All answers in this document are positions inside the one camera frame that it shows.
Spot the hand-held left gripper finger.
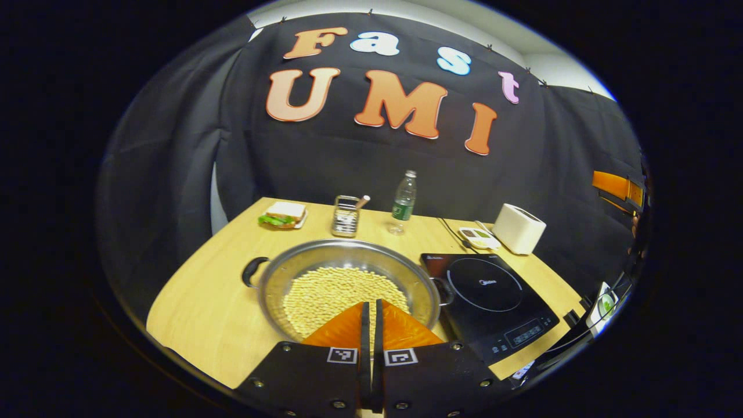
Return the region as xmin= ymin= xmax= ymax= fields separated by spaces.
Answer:
xmin=374 ymin=298 xmax=513 ymax=418
xmin=235 ymin=301 xmax=373 ymax=418

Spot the steel pot with black handles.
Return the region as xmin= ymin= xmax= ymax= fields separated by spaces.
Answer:
xmin=241 ymin=239 xmax=455 ymax=344

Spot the black induction cooktop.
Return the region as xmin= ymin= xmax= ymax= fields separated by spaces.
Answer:
xmin=420 ymin=253 xmax=561 ymax=367

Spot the pile of soybeans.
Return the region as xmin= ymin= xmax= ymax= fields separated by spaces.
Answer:
xmin=283 ymin=266 xmax=410 ymax=340

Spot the white toaster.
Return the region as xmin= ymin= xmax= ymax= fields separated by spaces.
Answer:
xmin=492 ymin=203 xmax=547 ymax=256

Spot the white stand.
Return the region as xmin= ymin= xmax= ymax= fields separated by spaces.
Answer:
xmin=585 ymin=281 xmax=620 ymax=338

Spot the white divided dish of beans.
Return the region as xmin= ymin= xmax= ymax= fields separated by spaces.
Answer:
xmin=457 ymin=226 xmax=502 ymax=251

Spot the clear plastic water bottle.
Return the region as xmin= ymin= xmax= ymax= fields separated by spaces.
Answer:
xmin=387 ymin=169 xmax=418 ymax=236

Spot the sandwich with lettuce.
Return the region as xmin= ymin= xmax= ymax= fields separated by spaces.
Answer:
xmin=258 ymin=201 xmax=307 ymax=228

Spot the wire mesh holder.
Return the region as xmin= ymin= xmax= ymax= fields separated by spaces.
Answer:
xmin=331 ymin=195 xmax=361 ymax=239

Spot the black cooktop power cable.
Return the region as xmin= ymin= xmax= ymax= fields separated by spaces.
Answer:
xmin=436 ymin=217 xmax=472 ymax=254

